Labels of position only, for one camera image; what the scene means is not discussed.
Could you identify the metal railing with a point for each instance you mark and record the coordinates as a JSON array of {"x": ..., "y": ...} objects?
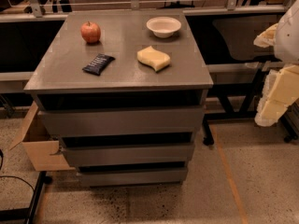
[{"x": 149, "y": 3}]

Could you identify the grey bottom drawer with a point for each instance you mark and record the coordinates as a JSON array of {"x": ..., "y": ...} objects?
[{"x": 140, "y": 177}]

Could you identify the cardboard box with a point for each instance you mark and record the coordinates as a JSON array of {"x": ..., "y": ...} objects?
[{"x": 42, "y": 151}]

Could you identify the grey middle drawer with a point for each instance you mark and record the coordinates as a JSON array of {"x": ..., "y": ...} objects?
[{"x": 119, "y": 155}]

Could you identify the grey drawer cabinet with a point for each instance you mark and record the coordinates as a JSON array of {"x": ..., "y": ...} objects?
[{"x": 59, "y": 84}]

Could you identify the yellow sponge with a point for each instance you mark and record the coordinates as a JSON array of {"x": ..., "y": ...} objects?
[{"x": 154, "y": 58}]

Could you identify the dark snack bag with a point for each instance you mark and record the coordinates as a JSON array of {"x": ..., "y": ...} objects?
[{"x": 98, "y": 64}]

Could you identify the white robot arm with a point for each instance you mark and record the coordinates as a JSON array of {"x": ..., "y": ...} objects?
[{"x": 286, "y": 47}]

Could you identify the grey top drawer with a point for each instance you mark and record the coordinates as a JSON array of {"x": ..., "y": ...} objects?
[{"x": 120, "y": 122}]

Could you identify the grey drawer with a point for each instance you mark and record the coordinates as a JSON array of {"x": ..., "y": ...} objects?
[
  {"x": 140, "y": 177},
  {"x": 120, "y": 122},
  {"x": 119, "y": 155}
]

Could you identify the white bowl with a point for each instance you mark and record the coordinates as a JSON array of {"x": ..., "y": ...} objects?
[{"x": 163, "y": 27}]

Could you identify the red apple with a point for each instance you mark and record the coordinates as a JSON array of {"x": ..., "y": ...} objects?
[{"x": 90, "y": 32}]

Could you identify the black side table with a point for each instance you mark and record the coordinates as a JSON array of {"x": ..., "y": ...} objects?
[{"x": 237, "y": 67}]

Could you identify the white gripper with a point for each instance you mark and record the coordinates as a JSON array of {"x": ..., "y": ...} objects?
[{"x": 288, "y": 38}]

